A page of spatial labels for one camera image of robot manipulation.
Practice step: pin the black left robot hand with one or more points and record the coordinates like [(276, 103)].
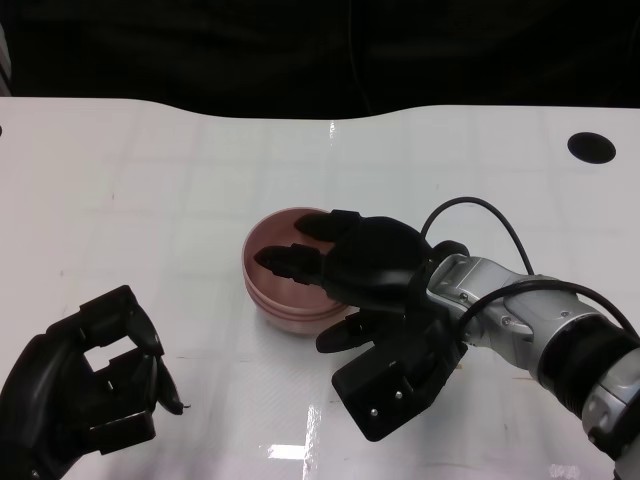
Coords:
[(45, 395)]

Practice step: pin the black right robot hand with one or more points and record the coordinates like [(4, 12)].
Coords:
[(375, 265)]

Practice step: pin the pink plastic bowl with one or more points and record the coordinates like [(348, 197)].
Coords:
[(270, 230), (295, 316), (295, 327)]

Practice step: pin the white grey background object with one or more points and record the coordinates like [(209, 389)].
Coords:
[(4, 65)]

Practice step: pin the black right wrist camera housing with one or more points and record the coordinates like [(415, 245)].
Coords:
[(385, 395)]

